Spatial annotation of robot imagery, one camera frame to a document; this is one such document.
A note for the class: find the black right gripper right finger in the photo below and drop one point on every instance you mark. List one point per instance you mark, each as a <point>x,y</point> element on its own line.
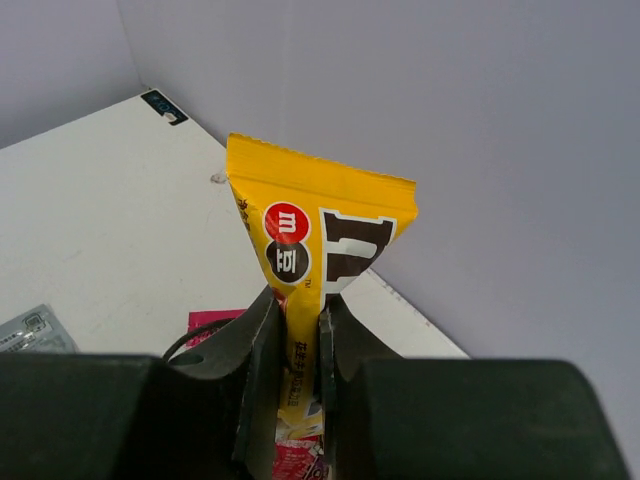
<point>390,417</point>

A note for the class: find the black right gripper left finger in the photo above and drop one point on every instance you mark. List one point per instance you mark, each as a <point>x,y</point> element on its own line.
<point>208,413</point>

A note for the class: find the red snack packet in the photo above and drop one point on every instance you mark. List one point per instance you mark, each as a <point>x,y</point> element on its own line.
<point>300,459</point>
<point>207,321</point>

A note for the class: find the yellow M&M's packet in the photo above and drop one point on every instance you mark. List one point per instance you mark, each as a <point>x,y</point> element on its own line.
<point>315,226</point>

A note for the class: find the white paper coffee bag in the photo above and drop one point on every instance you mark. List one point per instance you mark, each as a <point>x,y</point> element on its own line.
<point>200,333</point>

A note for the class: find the silver grey snack packet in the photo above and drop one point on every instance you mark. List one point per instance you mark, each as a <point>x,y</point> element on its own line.
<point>36,330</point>

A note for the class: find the black corner label left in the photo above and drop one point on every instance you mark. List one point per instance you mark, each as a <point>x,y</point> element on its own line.
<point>164,107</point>

